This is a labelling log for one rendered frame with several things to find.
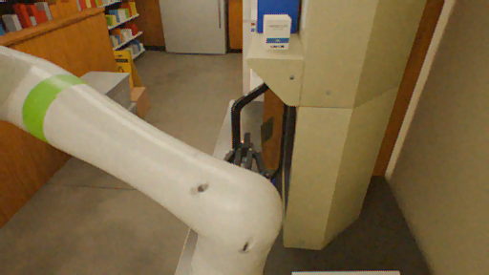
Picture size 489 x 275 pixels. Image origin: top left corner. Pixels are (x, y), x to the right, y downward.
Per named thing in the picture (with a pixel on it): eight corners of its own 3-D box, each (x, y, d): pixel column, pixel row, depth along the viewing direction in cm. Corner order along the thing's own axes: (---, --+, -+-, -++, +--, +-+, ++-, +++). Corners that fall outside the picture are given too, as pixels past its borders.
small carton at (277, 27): (285, 43, 67) (287, 14, 63) (288, 50, 62) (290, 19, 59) (263, 43, 66) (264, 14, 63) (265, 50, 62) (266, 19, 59)
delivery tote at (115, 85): (138, 102, 309) (130, 72, 291) (110, 132, 259) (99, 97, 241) (99, 100, 313) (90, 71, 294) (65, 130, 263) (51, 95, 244)
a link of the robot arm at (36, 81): (-48, 101, 47) (-17, 31, 47) (31, 116, 59) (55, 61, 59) (20, 149, 41) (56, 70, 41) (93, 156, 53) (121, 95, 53)
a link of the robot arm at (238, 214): (111, 135, 55) (51, 163, 46) (106, 78, 49) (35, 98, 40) (284, 235, 43) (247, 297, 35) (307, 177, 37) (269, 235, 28)
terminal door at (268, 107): (281, 169, 111) (290, 67, 89) (236, 222, 90) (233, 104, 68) (279, 168, 111) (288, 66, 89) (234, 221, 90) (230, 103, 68)
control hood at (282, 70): (293, 58, 89) (296, 24, 83) (299, 107, 62) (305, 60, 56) (255, 57, 90) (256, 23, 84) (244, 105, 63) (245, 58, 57)
